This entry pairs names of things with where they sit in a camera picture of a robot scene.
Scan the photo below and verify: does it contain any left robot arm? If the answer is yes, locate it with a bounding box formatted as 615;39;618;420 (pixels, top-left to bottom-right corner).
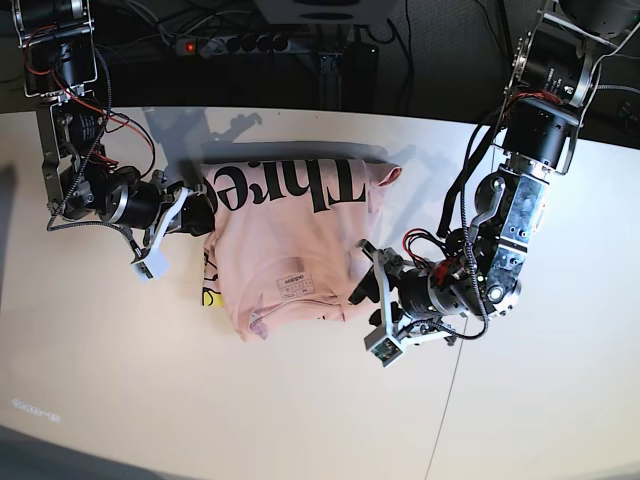
350;1;639;333

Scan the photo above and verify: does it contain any pink T-shirt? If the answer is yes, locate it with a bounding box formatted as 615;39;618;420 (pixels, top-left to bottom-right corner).
201;159;402;341

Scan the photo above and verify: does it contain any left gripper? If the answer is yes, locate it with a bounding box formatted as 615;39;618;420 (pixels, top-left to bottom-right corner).
348;249;522;326

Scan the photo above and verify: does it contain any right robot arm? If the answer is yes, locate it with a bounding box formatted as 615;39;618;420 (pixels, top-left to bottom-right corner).
11;1;214;244

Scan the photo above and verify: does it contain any white table sticker label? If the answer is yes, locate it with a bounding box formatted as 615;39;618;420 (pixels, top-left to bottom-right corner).
11;398;61;423

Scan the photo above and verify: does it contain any black power adapter box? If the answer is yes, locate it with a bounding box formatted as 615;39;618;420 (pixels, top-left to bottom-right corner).
342;42;379;112

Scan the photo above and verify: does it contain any white power strip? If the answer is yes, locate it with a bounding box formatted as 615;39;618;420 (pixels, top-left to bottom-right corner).
174;33;292;58

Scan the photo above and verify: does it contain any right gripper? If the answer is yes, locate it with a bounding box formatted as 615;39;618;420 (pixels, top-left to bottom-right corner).
47;164;215;240

